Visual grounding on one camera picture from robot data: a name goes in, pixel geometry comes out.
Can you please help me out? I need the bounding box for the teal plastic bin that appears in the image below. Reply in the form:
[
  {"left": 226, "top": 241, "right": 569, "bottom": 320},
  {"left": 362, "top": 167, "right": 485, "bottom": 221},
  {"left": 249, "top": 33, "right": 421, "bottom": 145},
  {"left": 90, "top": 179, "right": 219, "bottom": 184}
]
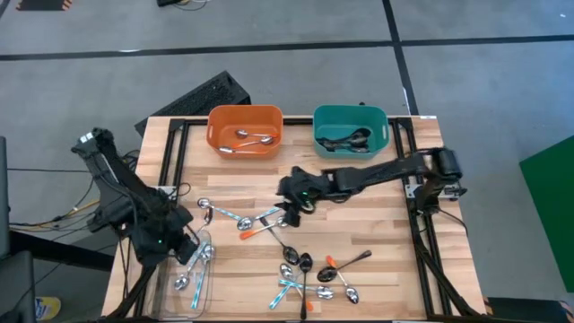
[{"left": 311, "top": 103, "right": 390, "bottom": 161}]

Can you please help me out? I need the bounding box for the yellow and blue floor item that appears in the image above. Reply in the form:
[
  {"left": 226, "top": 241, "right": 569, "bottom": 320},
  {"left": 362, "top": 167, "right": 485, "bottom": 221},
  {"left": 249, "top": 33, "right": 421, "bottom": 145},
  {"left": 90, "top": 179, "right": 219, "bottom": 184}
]
[{"left": 34, "top": 295, "right": 62, "bottom": 322}]

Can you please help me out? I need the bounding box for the black aluminium table frame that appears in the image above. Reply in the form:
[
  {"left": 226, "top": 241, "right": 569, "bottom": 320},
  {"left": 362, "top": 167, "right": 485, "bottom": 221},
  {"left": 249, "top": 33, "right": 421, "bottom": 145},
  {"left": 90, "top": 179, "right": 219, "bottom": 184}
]
[{"left": 107, "top": 115, "right": 488, "bottom": 323}]

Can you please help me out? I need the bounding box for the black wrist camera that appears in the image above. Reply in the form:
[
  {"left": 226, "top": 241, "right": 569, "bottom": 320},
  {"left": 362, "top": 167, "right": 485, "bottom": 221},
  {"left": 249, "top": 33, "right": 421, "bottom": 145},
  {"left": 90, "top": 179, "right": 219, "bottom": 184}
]
[
  {"left": 293, "top": 187, "right": 317, "bottom": 212},
  {"left": 142, "top": 235, "right": 178, "bottom": 266}
]

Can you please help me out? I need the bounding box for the black box with orange stripes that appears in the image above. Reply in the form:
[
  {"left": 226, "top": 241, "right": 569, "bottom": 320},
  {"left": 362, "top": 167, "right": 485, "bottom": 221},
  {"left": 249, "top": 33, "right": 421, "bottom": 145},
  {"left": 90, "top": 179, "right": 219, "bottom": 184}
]
[{"left": 483, "top": 295, "right": 574, "bottom": 323}]

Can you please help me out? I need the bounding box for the black floor device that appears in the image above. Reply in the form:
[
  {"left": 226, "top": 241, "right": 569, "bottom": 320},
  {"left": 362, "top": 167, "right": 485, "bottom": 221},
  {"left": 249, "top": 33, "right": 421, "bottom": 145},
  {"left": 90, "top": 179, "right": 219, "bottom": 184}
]
[{"left": 155, "top": 0, "right": 210, "bottom": 11}]

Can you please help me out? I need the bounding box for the green board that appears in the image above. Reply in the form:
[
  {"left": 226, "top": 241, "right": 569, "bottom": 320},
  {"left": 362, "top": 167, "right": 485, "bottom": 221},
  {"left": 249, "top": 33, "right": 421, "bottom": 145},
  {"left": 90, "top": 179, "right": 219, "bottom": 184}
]
[{"left": 518, "top": 134, "right": 574, "bottom": 292}]

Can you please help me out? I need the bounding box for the orange plastic bin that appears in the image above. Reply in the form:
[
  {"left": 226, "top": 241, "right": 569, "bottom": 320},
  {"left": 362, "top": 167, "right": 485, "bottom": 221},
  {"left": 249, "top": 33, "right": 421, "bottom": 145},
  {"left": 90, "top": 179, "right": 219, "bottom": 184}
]
[{"left": 205, "top": 104, "right": 284, "bottom": 161}]

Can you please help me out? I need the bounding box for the black perforated case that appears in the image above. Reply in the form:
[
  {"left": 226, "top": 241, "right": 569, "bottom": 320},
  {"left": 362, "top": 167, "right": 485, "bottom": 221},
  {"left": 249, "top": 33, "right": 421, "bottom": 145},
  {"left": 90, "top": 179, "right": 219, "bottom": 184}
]
[{"left": 134, "top": 70, "right": 252, "bottom": 138}]

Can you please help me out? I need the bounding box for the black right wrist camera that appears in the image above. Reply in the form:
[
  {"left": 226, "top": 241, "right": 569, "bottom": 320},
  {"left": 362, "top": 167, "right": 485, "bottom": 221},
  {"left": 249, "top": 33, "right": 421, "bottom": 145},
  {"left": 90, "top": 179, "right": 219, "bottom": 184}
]
[{"left": 293, "top": 187, "right": 317, "bottom": 212}]

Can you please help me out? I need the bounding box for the clear plastic tray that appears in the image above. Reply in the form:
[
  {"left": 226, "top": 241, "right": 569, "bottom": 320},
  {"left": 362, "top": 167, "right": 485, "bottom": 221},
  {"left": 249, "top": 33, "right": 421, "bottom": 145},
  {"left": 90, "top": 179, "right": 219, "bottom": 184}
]
[{"left": 150, "top": 227, "right": 216, "bottom": 320}]

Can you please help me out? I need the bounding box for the black orange striped mat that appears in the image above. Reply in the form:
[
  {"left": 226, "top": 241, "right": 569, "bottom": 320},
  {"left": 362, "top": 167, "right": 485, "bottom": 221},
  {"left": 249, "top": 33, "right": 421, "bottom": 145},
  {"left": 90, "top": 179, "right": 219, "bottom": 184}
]
[{"left": 15, "top": 0, "right": 73, "bottom": 13}]

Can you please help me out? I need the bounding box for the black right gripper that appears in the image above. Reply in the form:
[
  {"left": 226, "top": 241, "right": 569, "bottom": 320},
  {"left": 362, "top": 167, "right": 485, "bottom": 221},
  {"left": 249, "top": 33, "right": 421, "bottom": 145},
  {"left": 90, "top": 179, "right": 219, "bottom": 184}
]
[{"left": 274, "top": 165, "right": 337, "bottom": 228}]

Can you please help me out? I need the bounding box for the yellow floor cable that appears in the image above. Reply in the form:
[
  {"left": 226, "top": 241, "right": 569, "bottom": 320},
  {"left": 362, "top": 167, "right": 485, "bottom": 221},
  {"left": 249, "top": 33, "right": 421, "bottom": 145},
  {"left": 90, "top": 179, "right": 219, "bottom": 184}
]
[{"left": 8, "top": 196, "right": 102, "bottom": 230}]

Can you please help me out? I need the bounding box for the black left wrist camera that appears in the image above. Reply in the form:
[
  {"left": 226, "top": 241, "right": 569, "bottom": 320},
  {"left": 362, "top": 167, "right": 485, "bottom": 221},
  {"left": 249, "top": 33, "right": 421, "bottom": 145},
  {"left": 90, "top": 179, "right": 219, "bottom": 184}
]
[{"left": 142, "top": 235, "right": 178, "bottom": 266}]

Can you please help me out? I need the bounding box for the black floor cable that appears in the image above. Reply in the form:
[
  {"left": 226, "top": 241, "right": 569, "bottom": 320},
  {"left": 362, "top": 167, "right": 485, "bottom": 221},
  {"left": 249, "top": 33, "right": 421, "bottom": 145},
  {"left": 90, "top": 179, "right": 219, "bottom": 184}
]
[{"left": 6, "top": 167, "right": 93, "bottom": 175}]

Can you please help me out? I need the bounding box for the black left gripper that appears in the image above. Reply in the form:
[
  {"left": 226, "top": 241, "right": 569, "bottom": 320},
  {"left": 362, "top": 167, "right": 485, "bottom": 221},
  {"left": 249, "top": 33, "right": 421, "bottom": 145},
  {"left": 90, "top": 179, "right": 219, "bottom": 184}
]
[{"left": 129, "top": 201, "right": 202, "bottom": 266}]

